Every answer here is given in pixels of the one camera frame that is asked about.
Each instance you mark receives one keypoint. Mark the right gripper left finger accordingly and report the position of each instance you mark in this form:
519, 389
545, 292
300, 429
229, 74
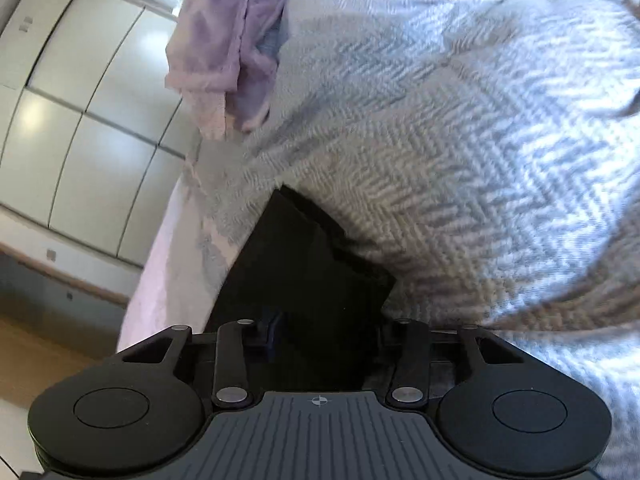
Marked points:
244, 362

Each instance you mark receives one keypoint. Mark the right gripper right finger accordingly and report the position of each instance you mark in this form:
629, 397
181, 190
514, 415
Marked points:
410, 364

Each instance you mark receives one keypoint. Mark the black trousers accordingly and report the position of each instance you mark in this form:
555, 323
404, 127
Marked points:
317, 305

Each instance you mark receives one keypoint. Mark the pink and grey bedspread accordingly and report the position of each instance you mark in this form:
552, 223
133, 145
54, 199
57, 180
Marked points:
486, 152

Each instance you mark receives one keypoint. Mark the lilac pillow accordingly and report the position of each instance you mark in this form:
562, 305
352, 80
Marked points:
221, 61

